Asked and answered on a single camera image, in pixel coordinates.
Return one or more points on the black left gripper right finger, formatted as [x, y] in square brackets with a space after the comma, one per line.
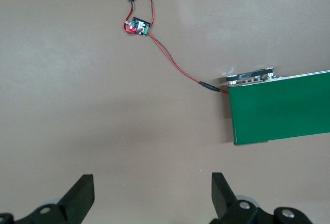
[224, 203]

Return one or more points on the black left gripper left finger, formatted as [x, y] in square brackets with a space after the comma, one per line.
[74, 200]

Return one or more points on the green belt conveyor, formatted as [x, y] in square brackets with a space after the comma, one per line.
[278, 110]

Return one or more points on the small motor controller board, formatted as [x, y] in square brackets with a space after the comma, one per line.
[140, 26]

